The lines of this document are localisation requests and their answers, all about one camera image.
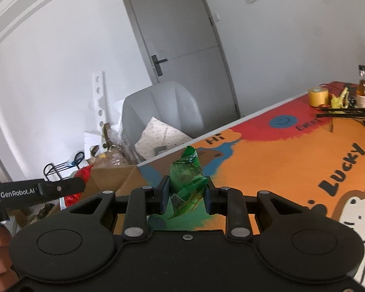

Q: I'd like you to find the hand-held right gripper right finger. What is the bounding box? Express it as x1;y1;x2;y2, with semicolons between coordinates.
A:
203;178;306;241

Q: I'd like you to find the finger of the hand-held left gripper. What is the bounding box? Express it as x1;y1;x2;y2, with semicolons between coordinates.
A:
38;176;87;196

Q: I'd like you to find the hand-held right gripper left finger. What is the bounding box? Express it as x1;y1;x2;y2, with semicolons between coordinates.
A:
65;175;171;243

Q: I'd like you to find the dark green snack packet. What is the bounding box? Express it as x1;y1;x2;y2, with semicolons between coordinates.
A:
167;146;209;219

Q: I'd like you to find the person's left hand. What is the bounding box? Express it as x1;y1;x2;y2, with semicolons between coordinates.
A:
0;225;19;277

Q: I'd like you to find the black shoe rack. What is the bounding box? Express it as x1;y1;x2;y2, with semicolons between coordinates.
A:
43;151;86;180

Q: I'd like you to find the dotted white cushion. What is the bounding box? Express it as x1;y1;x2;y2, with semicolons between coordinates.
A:
135;116;193;161

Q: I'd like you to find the white foam board with holes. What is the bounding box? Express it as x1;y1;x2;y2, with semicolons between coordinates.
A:
92;71;105;146

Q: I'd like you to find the grey chair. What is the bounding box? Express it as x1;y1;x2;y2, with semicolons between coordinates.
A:
122;81;205;162

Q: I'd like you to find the yellow tape roll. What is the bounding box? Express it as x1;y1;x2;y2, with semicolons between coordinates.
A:
308;87;330;107

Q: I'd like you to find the yellow toy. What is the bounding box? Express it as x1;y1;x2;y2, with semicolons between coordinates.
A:
331;88;350;108

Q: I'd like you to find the grey door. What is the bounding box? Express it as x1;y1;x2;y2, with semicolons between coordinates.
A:
119;0;241;120

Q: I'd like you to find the small glass bottle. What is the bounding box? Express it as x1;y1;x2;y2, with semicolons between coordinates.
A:
356;64;365;108

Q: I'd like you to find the black door handle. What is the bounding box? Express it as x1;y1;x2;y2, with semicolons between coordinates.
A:
151;55;168;76

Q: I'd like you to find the black wire rack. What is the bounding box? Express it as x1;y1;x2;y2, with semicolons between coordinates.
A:
316;105;365;133

